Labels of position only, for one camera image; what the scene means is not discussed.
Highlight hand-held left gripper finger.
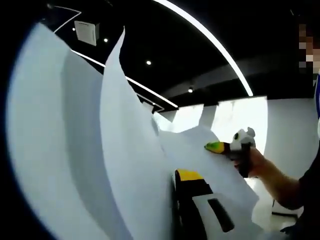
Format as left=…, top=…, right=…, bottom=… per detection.
left=171, top=168, right=261, bottom=240

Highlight white printing paper sheet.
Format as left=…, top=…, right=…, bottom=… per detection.
left=151, top=111, right=260, bottom=226

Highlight white cloth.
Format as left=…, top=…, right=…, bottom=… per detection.
left=6, top=21, right=176, bottom=240

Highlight person's right hand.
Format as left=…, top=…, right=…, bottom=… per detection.
left=233, top=149, right=273, bottom=179

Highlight wide bright window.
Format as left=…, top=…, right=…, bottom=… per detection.
left=209, top=98, right=269, bottom=157

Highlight narrow bright window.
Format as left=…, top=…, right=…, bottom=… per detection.
left=172, top=106, right=205, bottom=133

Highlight thin ceiling light strip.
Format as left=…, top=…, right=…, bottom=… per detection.
left=70, top=48, right=180, bottom=110

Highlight wide ceiling light strip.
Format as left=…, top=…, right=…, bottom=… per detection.
left=151, top=0, right=253, bottom=96

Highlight ceiling air conditioner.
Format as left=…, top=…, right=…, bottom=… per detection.
left=74, top=20, right=100, bottom=47

